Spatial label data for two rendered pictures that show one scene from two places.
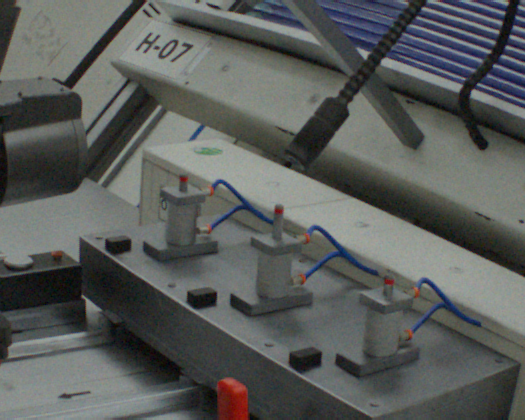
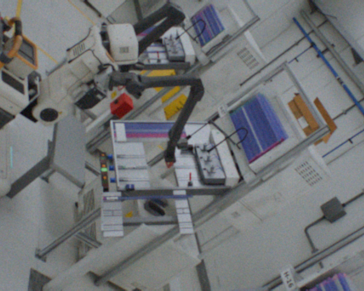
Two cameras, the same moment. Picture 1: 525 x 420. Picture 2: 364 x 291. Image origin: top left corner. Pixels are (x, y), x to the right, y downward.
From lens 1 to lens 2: 255 cm
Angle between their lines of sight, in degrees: 28
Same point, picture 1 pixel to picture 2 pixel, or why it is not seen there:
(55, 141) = (184, 146)
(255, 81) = (227, 124)
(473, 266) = (230, 163)
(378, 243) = (223, 156)
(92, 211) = (205, 132)
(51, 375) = (184, 160)
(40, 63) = (224, 74)
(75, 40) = (233, 71)
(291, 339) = (205, 165)
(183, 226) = (204, 147)
